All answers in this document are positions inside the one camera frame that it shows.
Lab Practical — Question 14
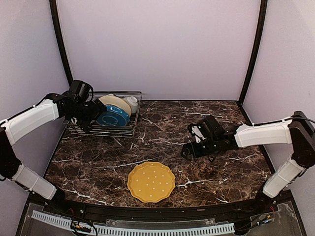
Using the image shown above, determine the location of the black left frame post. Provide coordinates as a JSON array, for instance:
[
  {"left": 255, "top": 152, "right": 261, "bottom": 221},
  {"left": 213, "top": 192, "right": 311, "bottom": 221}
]
[{"left": 49, "top": 0, "right": 73, "bottom": 86}]

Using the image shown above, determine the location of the cream ceramic plate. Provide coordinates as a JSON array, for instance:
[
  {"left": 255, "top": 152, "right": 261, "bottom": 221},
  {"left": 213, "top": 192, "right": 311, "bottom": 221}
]
[{"left": 98, "top": 95, "right": 132, "bottom": 116}]

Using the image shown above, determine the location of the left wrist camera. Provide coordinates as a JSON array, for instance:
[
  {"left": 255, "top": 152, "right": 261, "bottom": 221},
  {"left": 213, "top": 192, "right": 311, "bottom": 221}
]
[{"left": 67, "top": 80, "right": 94, "bottom": 103}]

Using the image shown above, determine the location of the yellow polka dot plate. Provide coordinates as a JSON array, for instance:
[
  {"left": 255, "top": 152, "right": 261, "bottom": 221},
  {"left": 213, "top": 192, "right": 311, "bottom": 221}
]
[{"left": 127, "top": 162, "right": 175, "bottom": 203}]

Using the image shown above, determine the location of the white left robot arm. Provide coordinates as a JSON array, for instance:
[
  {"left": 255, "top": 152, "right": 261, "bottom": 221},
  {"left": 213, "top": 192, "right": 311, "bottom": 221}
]
[{"left": 0, "top": 93, "right": 106, "bottom": 214}]

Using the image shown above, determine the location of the black right frame post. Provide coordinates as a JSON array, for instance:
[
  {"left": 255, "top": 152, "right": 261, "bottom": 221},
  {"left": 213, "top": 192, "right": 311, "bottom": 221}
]
[{"left": 238, "top": 0, "right": 268, "bottom": 107}]

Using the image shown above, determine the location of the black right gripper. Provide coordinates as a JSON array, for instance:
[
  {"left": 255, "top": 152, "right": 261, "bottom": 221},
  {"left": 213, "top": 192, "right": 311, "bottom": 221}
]
[{"left": 181, "top": 136, "right": 219, "bottom": 160}]

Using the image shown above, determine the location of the chrome wire dish rack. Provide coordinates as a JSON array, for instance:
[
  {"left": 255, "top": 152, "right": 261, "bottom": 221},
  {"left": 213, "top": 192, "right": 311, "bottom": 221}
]
[{"left": 63, "top": 91, "right": 143, "bottom": 139}]

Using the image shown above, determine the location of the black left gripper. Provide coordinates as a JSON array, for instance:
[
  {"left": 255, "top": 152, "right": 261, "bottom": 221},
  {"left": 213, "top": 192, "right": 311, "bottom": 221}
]
[{"left": 67, "top": 97, "right": 107, "bottom": 133}]

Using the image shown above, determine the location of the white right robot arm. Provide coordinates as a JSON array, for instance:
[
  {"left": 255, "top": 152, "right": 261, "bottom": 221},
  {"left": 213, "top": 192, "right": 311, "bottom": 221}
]
[{"left": 181, "top": 111, "right": 315, "bottom": 213}]

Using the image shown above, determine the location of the pale green striped bowl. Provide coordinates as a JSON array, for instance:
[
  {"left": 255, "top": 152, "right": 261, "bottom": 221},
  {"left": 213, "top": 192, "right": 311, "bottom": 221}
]
[{"left": 123, "top": 96, "right": 138, "bottom": 114}]

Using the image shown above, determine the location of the white slotted cable duct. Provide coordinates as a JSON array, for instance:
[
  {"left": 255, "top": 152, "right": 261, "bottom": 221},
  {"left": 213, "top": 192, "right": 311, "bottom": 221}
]
[{"left": 31, "top": 210, "right": 235, "bottom": 236}]

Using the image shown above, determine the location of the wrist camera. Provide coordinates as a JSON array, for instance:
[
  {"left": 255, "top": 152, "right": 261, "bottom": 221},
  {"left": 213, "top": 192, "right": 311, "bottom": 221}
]
[
  {"left": 188, "top": 115, "right": 225, "bottom": 143},
  {"left": 67, "top": 80, "right": 94, "bottom": 103}
]

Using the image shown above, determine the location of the black front rail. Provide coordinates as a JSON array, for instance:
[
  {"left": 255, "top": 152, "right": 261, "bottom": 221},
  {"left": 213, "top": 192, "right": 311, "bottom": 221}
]
[{"left": 16, "top": 190, "right": 308, "bottom": 236}]

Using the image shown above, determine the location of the blue polka dot plate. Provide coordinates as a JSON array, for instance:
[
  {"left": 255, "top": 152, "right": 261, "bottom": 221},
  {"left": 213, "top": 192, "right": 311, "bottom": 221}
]
[{"left": 96, "top": 105, "right": 130, "bottom": 126}]

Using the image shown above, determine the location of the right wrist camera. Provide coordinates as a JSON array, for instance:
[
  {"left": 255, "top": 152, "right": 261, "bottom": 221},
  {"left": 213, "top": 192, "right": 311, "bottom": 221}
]
[{"left": 188, "top": 115, "right": 225, "bottom": 143}]

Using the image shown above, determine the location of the black frame post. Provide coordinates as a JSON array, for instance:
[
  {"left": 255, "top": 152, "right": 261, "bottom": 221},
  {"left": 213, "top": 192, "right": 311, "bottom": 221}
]
[
  {"left": 238, "top": 0, "right": 268, "bottom": 107},
  {"left": 49, "top": 0, "right": 73, "bottom": 86}
]

